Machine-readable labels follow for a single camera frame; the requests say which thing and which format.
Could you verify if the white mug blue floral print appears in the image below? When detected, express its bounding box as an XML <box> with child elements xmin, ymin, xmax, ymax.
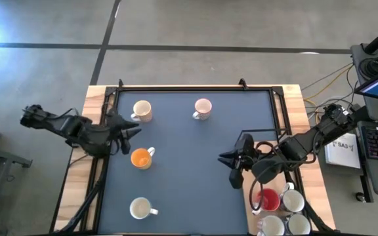
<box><xmin>284</xmin><ymin>213</ymin><xmax>312</xmax><ymax>236</ymax></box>

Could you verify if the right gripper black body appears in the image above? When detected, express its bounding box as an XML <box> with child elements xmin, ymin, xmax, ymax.
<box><xmin>238</xmin><ymin>144</ymin><xmax>266</xmax><ymax>172</ymax></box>

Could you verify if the white mug red lattice print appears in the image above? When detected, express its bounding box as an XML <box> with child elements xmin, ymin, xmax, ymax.
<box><xmin>256</xmin><ymin>214</ymin><xmax>286</xmax><ymax>236</ymax></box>

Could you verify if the black coiled cable bundle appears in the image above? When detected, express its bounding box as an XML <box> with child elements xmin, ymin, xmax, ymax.
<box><xmin>358</xmin><ymin>56</ymin><xmax>378</xmax><ymax>80</ymax></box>

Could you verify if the blue-grey table mat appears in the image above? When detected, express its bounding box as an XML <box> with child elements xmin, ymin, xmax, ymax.
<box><xmin>96</xmin><ymin>90</ymin><xmax>287</xmax><ymax>235</ymax></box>

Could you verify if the orange mug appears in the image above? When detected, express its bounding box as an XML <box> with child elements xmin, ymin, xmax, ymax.
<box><xmin>130</xmin><ymin>146</ymin><xmax>156</xmax><ymax>170</ymax></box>

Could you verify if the grey floor cable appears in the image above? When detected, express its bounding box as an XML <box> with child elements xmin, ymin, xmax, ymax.
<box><xmin>301</xmin><ymin>62</ymin><xmax>354</xmax><ymax>93</ymax></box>

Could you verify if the yellow cable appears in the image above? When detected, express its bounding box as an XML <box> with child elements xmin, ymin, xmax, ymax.
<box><xmin>303</xmin><ymin>64</ymin><xmax>355</xmax><ymax>103</ymax></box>

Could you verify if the grey metal stand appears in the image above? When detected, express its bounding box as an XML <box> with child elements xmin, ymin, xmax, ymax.
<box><xmin>0</xmin><ymin>141</ymin><xmax>33</xmax><ymax>231</ymax></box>

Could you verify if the white SA3 labelled box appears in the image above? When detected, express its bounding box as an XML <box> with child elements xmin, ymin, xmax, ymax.
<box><xmin>324</xmin><ymin>131</ymin><xmax>362</xmax><ymax>170</ymax></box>

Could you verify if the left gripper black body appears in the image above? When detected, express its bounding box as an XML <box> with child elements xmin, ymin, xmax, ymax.
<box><xmin>87</xmin><ymin>125</ymin><xmax>122</xmax><ymax>157</ymax></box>

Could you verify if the pink mug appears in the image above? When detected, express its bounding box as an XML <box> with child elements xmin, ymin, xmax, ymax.
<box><xmin>192</xmin><ymin>98</ymin><xmax>213</xmax><ymax>121</ymax></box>

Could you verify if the cream yellow mug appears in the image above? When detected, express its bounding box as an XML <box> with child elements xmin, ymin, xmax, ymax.
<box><xmin>130</xmin><ymin>99</ymin><xmax>154</xmax><ymax>124</ymax></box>

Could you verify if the black metal rig frame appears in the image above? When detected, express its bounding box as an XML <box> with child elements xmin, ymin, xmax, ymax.
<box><xmin>49</xmin><ymin>77</ymin><xmax>339</xmax><ymax>236</ymax></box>

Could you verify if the white mug dark exterior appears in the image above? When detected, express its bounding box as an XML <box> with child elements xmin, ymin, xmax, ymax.
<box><xmin>279</xmin><ymin>182</ymin><xmax>306</xmax><ymax>214</ymax></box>

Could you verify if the teal rimmed patterned mug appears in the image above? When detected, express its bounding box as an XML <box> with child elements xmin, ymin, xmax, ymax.
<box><xmin>129</xmin><ymin>196</ymin><xmax>159</xmax><ymax>220</ymax></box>

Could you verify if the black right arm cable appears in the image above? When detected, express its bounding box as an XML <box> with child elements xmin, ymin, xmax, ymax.
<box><xmin>248</xmin><ymin>140</ymin><xmax>318</xmax><ymax>212</ymax></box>

